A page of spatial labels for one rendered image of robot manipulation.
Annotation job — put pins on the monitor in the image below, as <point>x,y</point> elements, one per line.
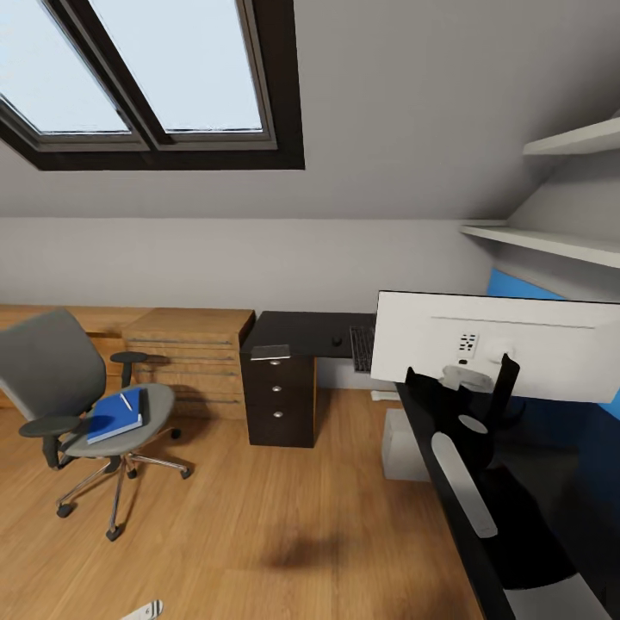
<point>538,348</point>

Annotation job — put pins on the notebook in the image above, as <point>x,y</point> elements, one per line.
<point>270,352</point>

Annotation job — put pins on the room divider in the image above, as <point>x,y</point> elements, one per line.
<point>505,285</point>

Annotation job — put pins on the swivel chair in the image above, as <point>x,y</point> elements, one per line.
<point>52,372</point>

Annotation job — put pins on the folder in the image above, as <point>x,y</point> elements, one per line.
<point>116,414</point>

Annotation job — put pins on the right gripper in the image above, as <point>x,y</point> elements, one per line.
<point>429,391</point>

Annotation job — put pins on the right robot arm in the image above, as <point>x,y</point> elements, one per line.
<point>538,578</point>

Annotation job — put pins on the keyboard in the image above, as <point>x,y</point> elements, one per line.
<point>362,341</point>

